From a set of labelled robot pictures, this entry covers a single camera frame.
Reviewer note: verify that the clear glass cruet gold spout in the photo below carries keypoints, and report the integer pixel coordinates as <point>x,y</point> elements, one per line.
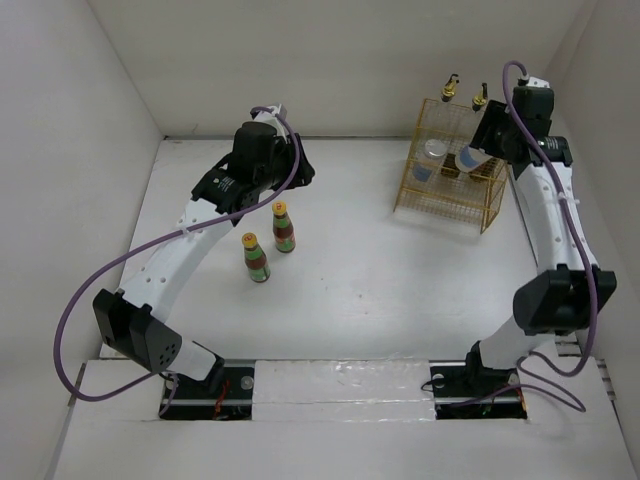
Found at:
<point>448,91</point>

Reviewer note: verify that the white shaker blue label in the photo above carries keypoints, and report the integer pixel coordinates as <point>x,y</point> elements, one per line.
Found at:
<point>470,159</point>

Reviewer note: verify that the yellow wire rack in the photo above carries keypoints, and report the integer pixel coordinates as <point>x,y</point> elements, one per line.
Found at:
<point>470,198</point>

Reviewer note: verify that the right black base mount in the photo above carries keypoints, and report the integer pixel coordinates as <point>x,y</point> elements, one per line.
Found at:
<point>460,394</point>

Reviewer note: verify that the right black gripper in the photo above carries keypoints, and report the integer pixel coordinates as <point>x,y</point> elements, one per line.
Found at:
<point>495,113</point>

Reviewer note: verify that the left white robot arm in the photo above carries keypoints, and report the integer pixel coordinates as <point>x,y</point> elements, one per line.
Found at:
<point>266,155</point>

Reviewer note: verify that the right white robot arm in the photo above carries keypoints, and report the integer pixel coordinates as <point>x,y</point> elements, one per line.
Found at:
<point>569,289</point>

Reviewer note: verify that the red sauce bottle yellow cap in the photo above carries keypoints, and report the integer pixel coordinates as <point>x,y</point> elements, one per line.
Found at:
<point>283,229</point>

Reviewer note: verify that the green label sauce bottle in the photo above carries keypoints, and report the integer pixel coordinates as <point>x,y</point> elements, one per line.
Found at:
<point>255,259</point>

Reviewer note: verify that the dark sauce cruet gold spout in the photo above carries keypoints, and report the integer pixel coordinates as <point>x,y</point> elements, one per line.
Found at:
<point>465,127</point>

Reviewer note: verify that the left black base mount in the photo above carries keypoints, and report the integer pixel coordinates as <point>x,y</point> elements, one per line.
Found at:
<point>231,401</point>

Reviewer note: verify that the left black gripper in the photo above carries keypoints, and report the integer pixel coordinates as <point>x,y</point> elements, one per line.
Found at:
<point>303,171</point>

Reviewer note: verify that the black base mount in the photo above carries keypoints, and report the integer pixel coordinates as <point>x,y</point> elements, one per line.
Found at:
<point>460,394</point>
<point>231,401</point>

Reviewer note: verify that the white shaker silver lid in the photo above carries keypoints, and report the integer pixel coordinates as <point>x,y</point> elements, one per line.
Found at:
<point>432,155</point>

